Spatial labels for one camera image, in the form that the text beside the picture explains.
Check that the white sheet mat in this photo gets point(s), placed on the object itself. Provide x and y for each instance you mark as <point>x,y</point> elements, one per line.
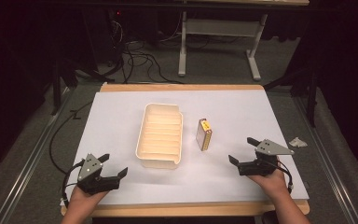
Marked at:
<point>239,105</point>

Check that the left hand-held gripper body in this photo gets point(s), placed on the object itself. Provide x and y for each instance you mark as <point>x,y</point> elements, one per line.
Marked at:
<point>90,174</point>

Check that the wooden table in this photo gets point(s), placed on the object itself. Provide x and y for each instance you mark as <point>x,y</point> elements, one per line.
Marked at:
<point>183,87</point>

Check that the white metal desk frame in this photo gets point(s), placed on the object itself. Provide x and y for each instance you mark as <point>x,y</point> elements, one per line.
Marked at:
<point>220,27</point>

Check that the metal floor rail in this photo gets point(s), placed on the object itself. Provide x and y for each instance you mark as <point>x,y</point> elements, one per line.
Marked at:
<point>329,161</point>
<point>28,169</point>

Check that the cream ribbed plastic tray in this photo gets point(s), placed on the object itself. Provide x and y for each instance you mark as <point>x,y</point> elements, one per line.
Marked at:
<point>161,137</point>

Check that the small box with yellow label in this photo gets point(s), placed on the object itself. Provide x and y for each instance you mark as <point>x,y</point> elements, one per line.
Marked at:
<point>203,135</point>

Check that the person's right hand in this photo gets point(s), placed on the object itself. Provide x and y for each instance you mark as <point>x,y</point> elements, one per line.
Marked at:
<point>272,183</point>

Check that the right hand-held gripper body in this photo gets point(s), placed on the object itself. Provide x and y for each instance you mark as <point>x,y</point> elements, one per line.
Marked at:
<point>261,166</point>

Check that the person's left hand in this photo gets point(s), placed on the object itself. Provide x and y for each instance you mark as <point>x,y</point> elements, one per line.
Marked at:
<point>85,200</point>

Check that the crumpled white paper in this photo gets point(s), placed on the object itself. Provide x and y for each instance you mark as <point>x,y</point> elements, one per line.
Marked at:
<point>297,142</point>

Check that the black stand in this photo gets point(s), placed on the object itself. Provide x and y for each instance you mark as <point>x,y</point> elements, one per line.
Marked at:
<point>57,87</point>
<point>312,93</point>

